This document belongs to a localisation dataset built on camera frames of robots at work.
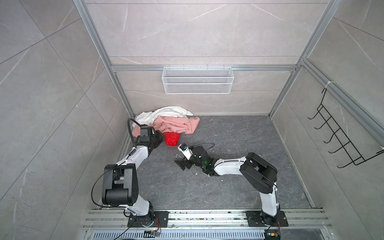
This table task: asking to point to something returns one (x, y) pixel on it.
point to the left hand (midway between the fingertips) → (164, 131)
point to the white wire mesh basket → (197, 80)
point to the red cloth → (171, 138)
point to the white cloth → (149, 118)
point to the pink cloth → (170, 124)
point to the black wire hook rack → (357, 158)
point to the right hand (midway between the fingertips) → (180, 154)
